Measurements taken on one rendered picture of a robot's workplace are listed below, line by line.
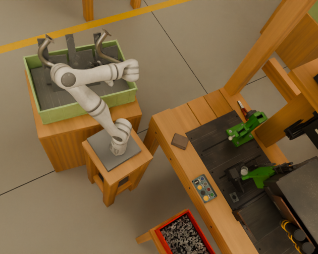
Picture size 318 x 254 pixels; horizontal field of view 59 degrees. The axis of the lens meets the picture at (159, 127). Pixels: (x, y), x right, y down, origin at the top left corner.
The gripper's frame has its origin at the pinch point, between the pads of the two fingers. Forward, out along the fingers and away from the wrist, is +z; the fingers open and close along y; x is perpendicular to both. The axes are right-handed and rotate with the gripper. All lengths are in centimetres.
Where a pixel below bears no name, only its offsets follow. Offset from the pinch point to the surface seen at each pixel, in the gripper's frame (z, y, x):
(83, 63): 31.9, -2.3, -8.3
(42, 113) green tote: 26.2, 0.1, 33.6
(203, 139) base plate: -26, -73, -9
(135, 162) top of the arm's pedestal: -7, -51, 28
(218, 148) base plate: -34, -82, -8
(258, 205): -73, -83, 17
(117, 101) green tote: 17.7, -30.3, -1.2
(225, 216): -53, -93, 28
